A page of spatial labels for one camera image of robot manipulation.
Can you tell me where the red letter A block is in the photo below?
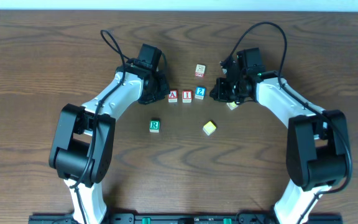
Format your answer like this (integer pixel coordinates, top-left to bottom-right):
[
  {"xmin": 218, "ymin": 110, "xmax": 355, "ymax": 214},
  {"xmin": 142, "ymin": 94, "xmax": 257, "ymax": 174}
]
[{"xmin": 168, "ymin": 90, "xmax": 178, "ymax": 103}]

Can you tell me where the red letter I block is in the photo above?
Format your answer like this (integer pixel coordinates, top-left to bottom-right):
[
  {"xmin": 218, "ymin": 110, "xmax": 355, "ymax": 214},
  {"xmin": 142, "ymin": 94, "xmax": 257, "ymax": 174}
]
[{"xmin": 182, "ymin": 90, "xmax": 193, "ymax": 103}]

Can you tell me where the blue number 2 block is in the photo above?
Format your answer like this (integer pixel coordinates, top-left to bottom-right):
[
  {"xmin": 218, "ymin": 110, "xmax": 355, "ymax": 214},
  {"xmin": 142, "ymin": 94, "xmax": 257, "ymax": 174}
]
[{"xmin": 195, "ymin": 86, "xmax": 206, "ymax": 100}]

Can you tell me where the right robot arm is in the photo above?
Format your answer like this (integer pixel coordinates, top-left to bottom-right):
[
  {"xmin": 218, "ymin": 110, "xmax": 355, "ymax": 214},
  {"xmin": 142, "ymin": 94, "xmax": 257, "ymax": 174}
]
[{"xmin": 209, "ymin": 48, "xmax": 351, "ymax": 223}]

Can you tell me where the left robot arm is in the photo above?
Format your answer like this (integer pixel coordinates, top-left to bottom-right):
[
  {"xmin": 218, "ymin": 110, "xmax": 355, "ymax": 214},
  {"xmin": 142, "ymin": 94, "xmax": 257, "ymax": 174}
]
[{"xmin": 48, "ymin": 44, "xmax": 170, "ymax": 223}]

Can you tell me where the yellow block upper right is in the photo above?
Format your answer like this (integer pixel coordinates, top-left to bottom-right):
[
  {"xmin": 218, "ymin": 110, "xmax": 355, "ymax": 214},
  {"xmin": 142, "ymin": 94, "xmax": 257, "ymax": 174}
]
[{"xmin": 226, "ymin": 102, "xmax": 238, "ymax": 110}]

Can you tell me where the yellow block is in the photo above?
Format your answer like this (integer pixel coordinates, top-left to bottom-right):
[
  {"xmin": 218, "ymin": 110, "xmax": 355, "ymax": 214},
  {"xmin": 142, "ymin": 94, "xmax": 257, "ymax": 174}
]
[
  {"xmin": 203, "ymin": 121, "xmax": 217, "ymax": 136},
  {"xmin": 226, "ymin": 102, "xmax": 238, "ymax": 110}
]

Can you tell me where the green letter R block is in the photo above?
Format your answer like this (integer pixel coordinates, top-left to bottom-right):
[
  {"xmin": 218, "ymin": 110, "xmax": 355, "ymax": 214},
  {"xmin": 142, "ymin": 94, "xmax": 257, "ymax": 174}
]
[{"xmin": 149, "ymin": 120, "xmax": 160, "ymax": 133}]

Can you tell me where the white red picture block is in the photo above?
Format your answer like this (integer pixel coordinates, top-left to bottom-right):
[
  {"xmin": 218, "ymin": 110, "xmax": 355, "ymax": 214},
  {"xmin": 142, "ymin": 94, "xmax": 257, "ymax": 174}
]
[{"xmin": 195, "ymin": 64, "xmax": 206, "ymax": 77}]

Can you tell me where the yellow block lower centre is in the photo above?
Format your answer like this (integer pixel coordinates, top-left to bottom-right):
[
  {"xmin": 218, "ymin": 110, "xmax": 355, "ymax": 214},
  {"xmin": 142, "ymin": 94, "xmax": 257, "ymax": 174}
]
[{"xmin": 203, "ymin": 121, "xmax": 217, "ymax": 136}]

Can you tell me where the right black cable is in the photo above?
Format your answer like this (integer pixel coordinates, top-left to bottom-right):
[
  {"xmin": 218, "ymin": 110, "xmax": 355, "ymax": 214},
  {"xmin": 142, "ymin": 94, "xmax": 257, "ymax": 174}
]
[{"xmin": 221, "ymin": 21, "xmax": 353, "ymax": 224}]

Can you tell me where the black cable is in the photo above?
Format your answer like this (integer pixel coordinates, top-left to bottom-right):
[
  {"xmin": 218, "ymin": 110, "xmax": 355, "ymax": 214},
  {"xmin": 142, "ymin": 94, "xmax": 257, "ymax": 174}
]
[
  {"xmin": 51, "ymin": 29, "xmax": 167, "ymax": 224},
  {"xmin": 221, "ymin": 21, "xmax": 353, "ymax": 224}
]

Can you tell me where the left black cable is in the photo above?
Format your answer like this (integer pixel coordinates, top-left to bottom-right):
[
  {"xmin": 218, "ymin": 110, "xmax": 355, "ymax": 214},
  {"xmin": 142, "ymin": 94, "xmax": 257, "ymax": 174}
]
[{"xmin": 51, "ymin": 29, "xmax": 167, "ymax": 224}]

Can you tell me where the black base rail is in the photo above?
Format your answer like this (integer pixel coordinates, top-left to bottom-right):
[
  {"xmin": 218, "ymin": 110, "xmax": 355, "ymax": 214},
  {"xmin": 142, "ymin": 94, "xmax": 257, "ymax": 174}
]
[{"xmin": 28, "ymin": 213, "xmax": 344, "ymax": 224}]

